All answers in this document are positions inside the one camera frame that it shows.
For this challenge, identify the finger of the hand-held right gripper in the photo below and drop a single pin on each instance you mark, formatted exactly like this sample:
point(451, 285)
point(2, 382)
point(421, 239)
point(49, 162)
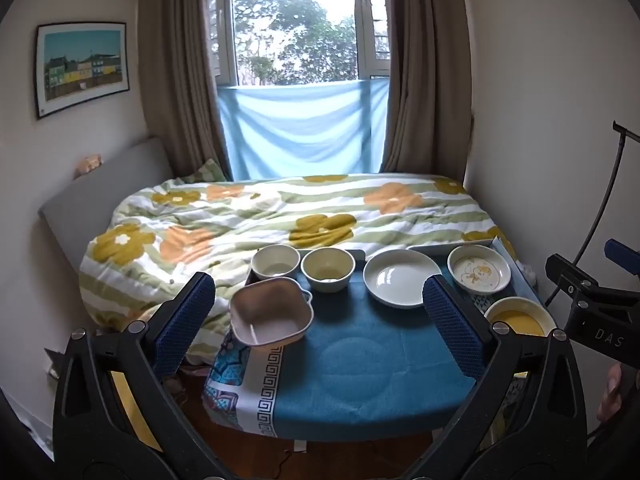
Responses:
point(622, 256)
point(570, 280)

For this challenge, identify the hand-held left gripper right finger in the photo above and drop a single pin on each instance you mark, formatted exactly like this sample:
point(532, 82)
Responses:
point(450, 325)

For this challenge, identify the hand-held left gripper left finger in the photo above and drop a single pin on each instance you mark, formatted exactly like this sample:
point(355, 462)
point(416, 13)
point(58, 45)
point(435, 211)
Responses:
point(185, 320)

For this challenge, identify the cartoon print plate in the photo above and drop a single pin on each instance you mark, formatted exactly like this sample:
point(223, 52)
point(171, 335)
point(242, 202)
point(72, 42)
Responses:
point(477, 271)

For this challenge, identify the plain white plate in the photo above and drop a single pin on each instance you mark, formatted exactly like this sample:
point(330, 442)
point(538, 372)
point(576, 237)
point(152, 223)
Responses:
point(400, 277)

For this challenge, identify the pink square bowl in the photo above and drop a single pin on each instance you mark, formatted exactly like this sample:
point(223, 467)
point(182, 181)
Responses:
point(270, 315)

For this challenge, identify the person's right hand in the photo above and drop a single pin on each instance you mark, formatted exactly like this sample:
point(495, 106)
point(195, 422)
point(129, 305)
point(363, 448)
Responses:
point(612, 392)

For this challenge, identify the yellow inside bowl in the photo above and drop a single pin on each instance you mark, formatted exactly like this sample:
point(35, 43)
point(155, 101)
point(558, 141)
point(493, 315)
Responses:
point(520, 317)

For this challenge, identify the black gooseneck stand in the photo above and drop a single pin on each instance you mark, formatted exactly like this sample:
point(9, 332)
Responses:
point(607, 195)

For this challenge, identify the blue patterned tablecloth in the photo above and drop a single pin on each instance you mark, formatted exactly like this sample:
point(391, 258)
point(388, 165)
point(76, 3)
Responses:
point(360, 360)

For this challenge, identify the yellow cloth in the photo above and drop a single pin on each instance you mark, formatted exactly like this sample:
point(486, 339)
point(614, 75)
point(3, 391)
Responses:
point(122, 402)

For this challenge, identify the small white bowl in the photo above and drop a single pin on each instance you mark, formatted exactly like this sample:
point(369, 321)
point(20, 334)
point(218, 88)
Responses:
point(275, 262)

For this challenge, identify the floral striped blanket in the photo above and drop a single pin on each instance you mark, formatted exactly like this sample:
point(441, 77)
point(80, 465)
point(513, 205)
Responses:
point(250, 215)

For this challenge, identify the small cream bowl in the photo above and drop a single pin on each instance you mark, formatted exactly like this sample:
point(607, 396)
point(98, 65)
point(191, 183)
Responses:
point(327, 270)

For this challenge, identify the green patterned pillow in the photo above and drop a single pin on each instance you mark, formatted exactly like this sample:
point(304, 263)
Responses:
point(205, 171)

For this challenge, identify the grey padded headboard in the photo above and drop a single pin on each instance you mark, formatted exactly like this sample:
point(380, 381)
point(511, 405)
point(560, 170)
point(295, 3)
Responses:
point(100, 195)

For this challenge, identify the pink plush toy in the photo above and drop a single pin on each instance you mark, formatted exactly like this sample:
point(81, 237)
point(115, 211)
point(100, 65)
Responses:
point(91, 165)

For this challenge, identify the light blue cloth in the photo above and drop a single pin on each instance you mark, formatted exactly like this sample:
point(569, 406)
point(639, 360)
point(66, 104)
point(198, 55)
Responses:
point(300, 130)

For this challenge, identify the framed houses picture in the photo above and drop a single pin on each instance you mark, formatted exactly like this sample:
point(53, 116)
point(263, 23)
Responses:
point(82, 67)

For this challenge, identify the window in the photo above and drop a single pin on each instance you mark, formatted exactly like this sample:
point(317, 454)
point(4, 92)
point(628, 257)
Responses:
point(295, 20)

